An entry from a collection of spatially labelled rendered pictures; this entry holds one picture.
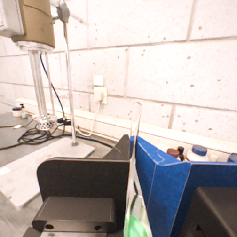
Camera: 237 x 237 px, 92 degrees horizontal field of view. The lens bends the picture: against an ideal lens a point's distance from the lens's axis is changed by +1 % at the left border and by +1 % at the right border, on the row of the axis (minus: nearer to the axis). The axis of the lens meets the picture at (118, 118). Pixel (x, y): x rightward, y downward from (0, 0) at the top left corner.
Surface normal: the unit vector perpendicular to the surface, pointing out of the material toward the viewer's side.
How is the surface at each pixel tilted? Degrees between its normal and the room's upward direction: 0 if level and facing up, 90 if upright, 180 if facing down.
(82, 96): 90
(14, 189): 0
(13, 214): 0
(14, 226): 0
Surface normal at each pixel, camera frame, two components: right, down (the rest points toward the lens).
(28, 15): 0.50, 0.30
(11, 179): 0.05, -0.94
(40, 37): 0.71, 0.26
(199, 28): -0.46, 0.26
